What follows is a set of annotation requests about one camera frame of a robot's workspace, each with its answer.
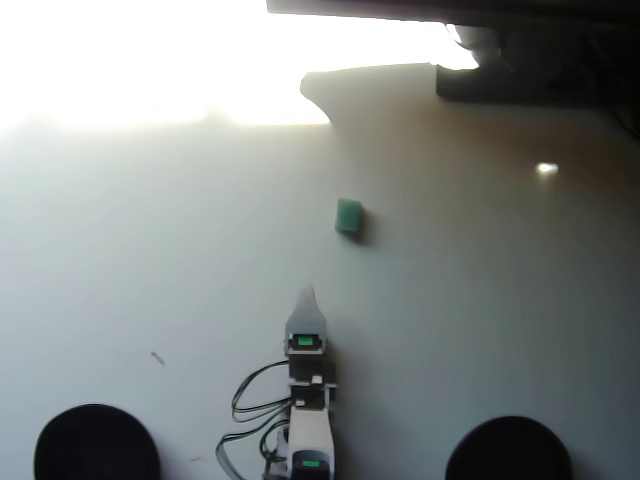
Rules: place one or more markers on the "blue cube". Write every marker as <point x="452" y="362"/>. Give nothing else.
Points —
<point x="349" y="216"/>

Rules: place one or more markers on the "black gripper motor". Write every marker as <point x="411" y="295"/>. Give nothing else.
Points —
<point x="306" y="345"/>

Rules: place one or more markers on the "white Koch robot arm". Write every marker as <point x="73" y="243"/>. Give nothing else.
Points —
<point x="311" y="430"/>

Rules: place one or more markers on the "black round bowl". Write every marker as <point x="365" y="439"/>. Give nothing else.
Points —
<point x="507" y="450"/>
<point x="95" y="445"/>

